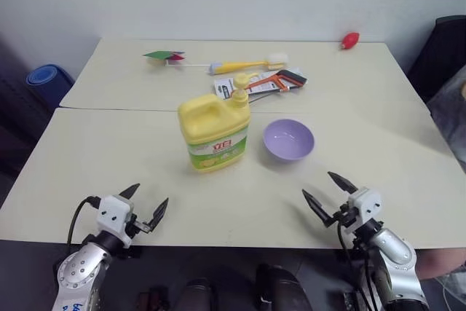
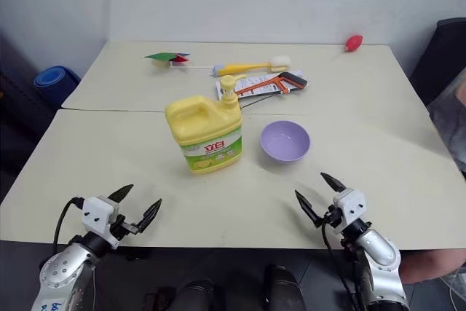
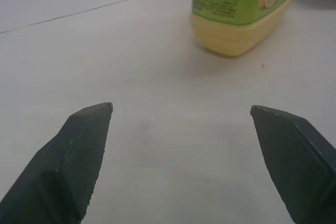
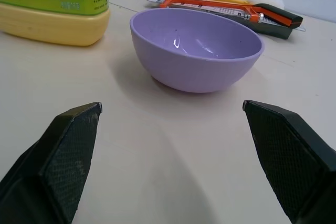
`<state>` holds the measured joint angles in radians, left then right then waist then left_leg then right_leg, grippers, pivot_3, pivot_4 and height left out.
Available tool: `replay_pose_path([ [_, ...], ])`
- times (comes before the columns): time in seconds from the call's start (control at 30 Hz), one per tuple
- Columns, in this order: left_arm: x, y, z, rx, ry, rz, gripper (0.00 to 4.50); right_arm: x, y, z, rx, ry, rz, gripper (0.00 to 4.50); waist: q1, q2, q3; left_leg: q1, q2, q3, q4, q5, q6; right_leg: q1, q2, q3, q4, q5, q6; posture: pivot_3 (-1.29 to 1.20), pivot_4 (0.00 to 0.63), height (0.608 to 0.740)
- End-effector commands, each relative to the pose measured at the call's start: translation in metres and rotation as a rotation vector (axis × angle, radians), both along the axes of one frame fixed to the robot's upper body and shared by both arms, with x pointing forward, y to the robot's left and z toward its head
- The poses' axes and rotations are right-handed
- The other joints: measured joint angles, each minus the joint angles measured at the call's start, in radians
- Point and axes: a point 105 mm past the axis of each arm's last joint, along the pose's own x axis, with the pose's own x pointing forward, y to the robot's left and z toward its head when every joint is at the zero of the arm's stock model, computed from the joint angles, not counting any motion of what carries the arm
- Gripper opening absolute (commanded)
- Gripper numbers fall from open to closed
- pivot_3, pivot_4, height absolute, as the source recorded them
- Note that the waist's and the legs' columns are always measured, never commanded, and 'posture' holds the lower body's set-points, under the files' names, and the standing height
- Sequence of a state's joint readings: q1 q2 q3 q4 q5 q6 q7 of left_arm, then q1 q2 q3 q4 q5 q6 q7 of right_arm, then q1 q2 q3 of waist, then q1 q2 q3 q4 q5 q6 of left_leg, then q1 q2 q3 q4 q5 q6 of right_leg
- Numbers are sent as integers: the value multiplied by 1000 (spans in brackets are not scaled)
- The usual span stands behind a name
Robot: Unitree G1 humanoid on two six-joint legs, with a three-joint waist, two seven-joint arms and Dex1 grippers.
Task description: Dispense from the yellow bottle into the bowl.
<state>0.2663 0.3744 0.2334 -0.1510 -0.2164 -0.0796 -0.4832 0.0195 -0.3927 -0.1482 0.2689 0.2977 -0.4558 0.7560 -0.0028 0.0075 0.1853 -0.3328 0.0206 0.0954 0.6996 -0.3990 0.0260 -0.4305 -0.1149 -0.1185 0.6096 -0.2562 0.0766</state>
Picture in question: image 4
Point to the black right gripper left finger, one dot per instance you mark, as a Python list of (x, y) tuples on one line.
[(60, 161)]

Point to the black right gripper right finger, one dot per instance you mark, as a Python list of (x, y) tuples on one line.
[(288, 161)]

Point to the orange hacksaw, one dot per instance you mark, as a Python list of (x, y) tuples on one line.
[(236, 14)]

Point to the purple plastic bowl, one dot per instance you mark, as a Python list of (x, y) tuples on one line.
[(195, 51)]

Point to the yellow bottle with green label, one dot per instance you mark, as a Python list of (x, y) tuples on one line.
[(52, 6)]

